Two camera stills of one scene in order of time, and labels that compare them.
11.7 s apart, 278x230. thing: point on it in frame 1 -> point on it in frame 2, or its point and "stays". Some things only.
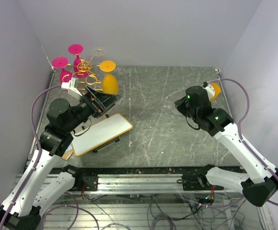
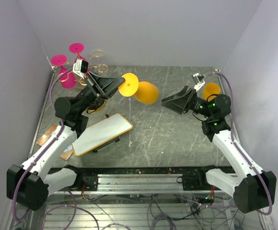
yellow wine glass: [110, 82] -> [144, 92]
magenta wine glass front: [61, 62] stays
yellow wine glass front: [217, 90] stays
